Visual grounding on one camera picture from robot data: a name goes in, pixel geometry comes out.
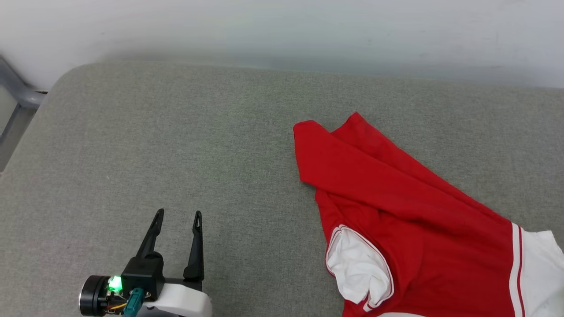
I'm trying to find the red and white garment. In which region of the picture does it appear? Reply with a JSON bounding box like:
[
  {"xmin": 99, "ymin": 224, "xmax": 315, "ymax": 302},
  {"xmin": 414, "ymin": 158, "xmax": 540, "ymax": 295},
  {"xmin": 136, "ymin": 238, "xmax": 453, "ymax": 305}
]
[{"xmin": 293, "ymin": 111, "xmax": 564, "ymax": 317}]

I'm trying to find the grey metal frame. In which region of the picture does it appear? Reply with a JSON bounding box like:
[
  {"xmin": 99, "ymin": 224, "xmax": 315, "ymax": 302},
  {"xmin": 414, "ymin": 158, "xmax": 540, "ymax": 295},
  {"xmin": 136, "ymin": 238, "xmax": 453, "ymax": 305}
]
[{"xmin": 0, "ymin": 56, "xmax": 48, "ymax": 146}]

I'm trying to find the teal camera cable connector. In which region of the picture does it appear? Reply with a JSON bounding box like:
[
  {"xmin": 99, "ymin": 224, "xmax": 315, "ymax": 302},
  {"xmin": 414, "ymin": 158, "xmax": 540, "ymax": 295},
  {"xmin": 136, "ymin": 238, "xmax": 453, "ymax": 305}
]
[{"xmin": 122, "ymin": 288, "xmax": 146, "ymax": 317}]

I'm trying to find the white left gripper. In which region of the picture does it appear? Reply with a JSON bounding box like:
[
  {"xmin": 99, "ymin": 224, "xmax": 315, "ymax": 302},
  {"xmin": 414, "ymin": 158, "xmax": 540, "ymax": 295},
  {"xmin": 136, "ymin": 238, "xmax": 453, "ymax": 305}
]
[{"xmin": 136, "ymin": 209, "xmax": 213, "ymax": 317}]

